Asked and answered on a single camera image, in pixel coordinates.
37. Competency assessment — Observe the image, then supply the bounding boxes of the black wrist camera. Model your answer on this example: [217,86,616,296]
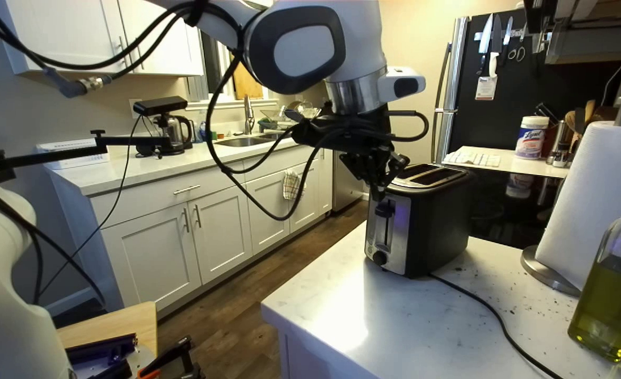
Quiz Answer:
[285,103,348,151]

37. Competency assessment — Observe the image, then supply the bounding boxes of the white lower kitchen cabinets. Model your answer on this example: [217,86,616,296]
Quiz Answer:
[43,134,337,313]

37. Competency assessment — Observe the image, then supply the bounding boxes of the dark electric kettle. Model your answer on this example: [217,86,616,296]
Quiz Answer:
[156,112,197,156]

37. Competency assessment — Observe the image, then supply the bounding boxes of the metal paper towel holder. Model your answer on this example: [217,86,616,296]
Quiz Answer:
[521,95,621,299]

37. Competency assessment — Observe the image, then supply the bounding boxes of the black and steel refrigerator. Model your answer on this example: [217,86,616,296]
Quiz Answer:
[433,7,621,249]

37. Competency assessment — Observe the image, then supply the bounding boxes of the black mounted device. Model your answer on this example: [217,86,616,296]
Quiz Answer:
[522,0,558,55]

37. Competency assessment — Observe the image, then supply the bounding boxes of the white upper kitchen cabinets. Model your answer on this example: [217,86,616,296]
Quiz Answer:
[3,0,207,78]

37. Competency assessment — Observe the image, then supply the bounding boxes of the steel kitchen sink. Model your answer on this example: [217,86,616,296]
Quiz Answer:
[216,128,302,149]

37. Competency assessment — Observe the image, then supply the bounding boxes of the white kitchen island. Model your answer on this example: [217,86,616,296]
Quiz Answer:
[259,216,621,379]

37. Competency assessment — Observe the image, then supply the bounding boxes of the white paper towel roll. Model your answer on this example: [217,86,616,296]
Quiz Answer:
[533,120,621,291]

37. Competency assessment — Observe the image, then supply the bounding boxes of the dark purple box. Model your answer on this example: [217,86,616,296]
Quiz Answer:
[66,333,141,379]

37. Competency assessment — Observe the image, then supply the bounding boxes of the light wooden board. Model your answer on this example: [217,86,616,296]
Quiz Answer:
[56,300,160,374]

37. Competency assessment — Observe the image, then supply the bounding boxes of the black toaster power cable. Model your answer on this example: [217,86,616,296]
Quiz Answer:
[428,272,564,379]

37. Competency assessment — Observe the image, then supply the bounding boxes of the white paper note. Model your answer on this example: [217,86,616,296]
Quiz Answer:
[475,74,499,103]

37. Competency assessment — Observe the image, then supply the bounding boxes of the black and silver toaster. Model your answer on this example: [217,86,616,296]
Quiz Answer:
[363,162,475,277]

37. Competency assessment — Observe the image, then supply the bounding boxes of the white wipes canister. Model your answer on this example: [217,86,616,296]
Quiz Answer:
[515,113,553,162]

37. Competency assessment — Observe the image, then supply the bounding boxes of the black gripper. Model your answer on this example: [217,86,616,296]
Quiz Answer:
[325,110,416,207]

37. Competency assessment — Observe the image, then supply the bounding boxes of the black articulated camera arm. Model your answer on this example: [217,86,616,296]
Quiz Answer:
[0,128,180,182]

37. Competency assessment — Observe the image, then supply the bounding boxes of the grey range hood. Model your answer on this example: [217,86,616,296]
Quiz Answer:
[543,0,621,68]

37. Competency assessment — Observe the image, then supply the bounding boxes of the black and red tool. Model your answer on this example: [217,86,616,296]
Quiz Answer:
[138,334,201,379]

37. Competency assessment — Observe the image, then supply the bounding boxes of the thin black camera cable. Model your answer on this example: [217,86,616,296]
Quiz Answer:
[36,113,147,306]

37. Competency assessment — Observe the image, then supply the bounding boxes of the glass olive oil bottle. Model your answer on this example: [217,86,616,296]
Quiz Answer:
[566,192,621,366]

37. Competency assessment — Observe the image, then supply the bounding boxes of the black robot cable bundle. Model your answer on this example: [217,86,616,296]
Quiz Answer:
[0,0,433,222]

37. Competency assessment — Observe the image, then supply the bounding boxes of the black stereo camera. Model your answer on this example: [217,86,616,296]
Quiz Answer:
[132,95,189,118]

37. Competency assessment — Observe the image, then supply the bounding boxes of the utensil crock with wooden utensils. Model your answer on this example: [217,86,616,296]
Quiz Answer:
[547,96,600,169]

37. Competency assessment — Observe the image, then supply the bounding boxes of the black toaster lever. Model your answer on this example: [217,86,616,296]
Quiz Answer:
[373,198,398,220]

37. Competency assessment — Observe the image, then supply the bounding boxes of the white kitchen cabinets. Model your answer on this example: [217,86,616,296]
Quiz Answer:
[43,134,337,313]
[3,0,207,78]

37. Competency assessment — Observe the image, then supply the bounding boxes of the white hanging dish towel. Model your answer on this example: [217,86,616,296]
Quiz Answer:
[281,169,306,205]

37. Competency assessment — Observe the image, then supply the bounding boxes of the chrome sink faucet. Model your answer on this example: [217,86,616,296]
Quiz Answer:
[241,93,257,136]

